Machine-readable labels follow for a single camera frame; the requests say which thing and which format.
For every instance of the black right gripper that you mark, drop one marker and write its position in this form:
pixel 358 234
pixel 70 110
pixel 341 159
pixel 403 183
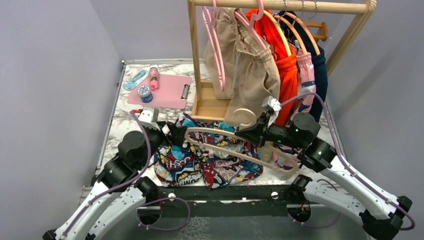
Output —
pixel 253 133

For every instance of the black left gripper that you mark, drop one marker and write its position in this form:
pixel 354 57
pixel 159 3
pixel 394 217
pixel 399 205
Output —
pixel 179 131

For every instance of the comic print shorts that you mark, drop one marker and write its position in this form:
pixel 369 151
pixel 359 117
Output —
pixel 177 166

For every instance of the cream plastic hanger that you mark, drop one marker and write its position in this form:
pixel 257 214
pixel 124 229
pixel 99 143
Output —
pixel 274 167

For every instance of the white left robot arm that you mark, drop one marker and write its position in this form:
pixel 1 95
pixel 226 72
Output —
pixel 120 187

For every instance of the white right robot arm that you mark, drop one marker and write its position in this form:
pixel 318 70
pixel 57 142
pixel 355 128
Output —
pixel 379 212

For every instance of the pink patterned shorts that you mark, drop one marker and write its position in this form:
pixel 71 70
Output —
pixel 296 74

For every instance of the beige shorts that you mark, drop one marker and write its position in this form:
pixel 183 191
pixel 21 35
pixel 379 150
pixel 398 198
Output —
pixel 231 33

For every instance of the navy shorts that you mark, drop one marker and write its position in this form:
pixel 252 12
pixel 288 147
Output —
pixel 320 73

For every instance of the pink hanger with shorts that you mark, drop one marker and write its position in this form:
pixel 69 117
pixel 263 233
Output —
pixel 250 24

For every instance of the orange shorts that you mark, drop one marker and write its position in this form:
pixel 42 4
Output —
pixel 269 71

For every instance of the wooden hanger front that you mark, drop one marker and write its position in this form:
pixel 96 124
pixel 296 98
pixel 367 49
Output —
pixel 274 35

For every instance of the wooden hanger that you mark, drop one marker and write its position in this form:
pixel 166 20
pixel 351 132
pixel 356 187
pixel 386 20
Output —
pixel 274 35
pixel 296 32

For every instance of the pink plastic hanger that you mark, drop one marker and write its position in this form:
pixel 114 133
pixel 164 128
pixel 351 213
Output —
pixel 209 20

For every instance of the wooden hanger back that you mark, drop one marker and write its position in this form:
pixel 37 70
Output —
pixel 296 32

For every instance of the pink clipboard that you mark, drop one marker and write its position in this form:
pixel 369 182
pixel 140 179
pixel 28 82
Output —
pixel 172 92

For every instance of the wooden clothes rack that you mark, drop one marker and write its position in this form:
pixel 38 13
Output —
pixel 206 106

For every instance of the blue lidded jar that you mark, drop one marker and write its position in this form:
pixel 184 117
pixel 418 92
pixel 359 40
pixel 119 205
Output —
pixel 145 94

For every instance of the pink glue stick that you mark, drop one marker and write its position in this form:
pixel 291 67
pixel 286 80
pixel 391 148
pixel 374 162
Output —
pixel 154 75

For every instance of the light blue flat case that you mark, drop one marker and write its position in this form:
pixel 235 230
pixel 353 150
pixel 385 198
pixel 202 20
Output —
pixel 134 81

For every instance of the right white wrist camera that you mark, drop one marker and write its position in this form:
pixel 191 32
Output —
pixel 272 107

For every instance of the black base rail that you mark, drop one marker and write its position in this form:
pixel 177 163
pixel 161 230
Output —
pixel 229 201

